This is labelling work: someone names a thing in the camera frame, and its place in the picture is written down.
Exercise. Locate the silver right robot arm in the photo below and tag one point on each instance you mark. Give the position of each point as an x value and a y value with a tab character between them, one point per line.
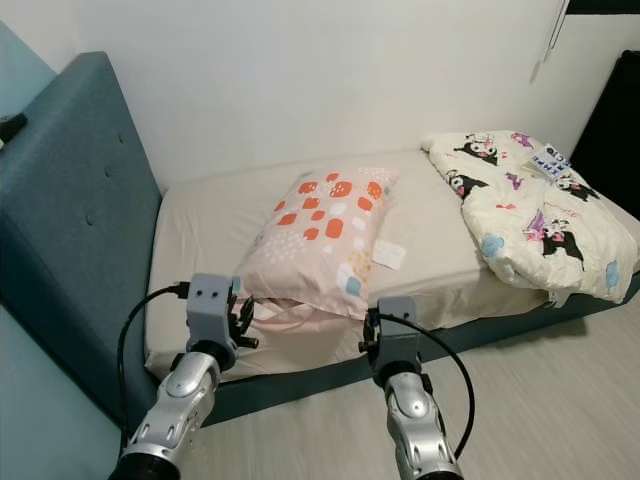
418	425

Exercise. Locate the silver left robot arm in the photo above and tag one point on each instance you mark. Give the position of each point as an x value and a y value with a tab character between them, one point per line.
175	410

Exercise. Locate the pink pillow with orange spots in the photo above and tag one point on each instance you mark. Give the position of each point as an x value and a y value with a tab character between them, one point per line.
315	245

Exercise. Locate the beige mattress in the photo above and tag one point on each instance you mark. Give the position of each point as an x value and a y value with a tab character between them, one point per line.
210	220

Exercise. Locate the cream cartoon print quilt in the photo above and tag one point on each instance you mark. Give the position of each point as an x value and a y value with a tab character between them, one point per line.
530	225

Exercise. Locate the tall black cabinet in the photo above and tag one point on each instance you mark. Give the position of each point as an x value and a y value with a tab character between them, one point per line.
610	130

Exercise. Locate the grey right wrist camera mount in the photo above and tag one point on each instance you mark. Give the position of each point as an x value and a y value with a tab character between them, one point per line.
398	332

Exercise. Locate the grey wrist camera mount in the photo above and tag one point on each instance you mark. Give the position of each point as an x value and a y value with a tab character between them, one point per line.
398	332
212	305

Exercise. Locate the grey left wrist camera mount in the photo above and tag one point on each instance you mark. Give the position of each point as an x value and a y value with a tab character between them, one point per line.
212	305

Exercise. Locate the teal fabric bed frame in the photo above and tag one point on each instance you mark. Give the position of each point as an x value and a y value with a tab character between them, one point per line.
80	220

